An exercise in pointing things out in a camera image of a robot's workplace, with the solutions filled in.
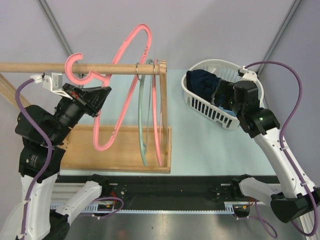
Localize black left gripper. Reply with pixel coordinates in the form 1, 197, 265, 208
49, 80, 112, 142

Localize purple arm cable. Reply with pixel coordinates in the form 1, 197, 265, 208
14, 77, 125, 238
244, 60, 318, 238

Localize pink plastic hanger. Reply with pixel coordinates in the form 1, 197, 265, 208
64, 23, 153, 152

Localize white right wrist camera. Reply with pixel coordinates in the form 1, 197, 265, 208
238, 66, 258, 83

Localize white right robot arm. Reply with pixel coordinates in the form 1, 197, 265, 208
213, 79, 320, 223

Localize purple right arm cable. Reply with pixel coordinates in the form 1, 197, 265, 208
244, 60, 318, 238

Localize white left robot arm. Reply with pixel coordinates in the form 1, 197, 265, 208
0, 84, 111, 240

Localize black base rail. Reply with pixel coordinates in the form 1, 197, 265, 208
57, 174, 283, 213

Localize wooden rack rod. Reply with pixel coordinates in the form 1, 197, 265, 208
0, 62, 166, 75

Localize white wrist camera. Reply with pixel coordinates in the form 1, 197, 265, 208
30, 70, 71, 99
238, 66, 258, 83

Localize pale green hanger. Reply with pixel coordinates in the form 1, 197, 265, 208
136, 58, 155, 167

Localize wooden rack left post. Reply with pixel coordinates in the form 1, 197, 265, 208
0, 74, 19, 110

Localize white plastic laundry basket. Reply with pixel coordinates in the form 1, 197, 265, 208
181, 58, 265, 131

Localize pink hanger with metal hook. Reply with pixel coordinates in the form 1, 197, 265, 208
151, 58, 164, 167

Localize white slotted cable duct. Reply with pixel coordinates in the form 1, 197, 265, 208
49, 201, 237, 215

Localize navy blue shorts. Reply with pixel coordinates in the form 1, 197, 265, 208
186, 69, 223, 107

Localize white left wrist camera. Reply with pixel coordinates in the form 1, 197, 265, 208
30, 70, 71, 99

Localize light blue shorts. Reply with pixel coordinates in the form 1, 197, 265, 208
218, 106, 236, 117

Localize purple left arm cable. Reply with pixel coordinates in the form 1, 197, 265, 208
14, 77, 125, 238

